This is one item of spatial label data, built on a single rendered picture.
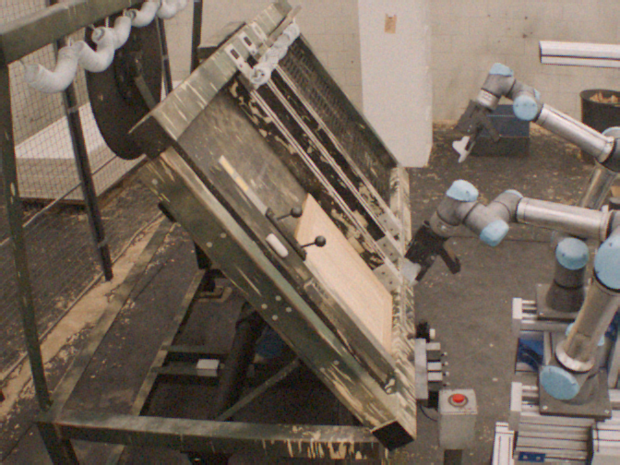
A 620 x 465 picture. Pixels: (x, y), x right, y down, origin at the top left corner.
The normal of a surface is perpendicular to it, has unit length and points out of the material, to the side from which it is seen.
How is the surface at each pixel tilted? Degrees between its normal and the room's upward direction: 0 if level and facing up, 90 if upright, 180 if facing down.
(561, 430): 90
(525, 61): 90
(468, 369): 0
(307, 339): 90
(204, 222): 90
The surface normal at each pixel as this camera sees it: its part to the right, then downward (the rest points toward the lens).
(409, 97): -0.25, 0.47
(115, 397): -0.07, -0.88
